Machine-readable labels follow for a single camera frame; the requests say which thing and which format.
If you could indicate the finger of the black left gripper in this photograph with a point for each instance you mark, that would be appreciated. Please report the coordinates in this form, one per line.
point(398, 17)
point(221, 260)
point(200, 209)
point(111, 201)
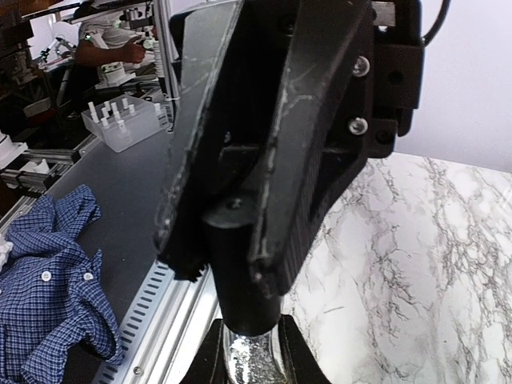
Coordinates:
point(199, 131)

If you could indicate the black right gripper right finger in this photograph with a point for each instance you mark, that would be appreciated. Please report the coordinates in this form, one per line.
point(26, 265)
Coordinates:
point(299, 362)

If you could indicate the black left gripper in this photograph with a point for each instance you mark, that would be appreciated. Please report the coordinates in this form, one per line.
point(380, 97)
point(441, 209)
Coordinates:
point(311, 155)

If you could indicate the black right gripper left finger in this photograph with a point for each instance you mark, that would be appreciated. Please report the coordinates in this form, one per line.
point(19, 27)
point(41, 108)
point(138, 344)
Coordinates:
point(207, 366)

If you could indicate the black nail polish cap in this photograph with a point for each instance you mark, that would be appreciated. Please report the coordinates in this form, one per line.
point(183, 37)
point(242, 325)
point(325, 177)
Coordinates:
point(245, 309)

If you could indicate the blue checkered sleeve forearm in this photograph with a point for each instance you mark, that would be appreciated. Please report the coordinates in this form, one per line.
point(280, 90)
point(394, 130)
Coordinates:
point(51, 294)

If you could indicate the background person in white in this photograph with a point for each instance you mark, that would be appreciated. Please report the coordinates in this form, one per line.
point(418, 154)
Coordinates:
point(113, 50)

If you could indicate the clear plastic vial box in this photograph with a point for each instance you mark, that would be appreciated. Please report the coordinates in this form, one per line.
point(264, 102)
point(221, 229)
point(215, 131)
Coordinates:
point(124, 121)

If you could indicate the aluminium front rail frame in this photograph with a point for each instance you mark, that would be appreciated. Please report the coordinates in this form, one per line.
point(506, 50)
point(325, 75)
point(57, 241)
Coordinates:
point(162, 321)

